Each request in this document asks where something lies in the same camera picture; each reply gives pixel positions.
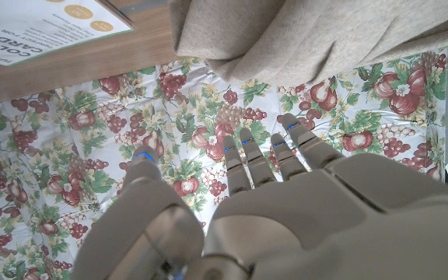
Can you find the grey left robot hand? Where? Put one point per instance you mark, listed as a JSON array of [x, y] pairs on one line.
[[305, 218]]

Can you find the beige cloth towel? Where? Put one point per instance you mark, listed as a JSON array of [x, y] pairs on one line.
[[305, 39]]

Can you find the colour cardstock book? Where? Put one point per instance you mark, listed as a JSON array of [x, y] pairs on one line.
[[33, 35]]

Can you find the floral fruit print backdrop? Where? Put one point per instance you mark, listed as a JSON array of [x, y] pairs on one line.
[[92, 136]]

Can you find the grey tape strip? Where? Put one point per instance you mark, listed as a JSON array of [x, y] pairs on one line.
[[142, 5]]

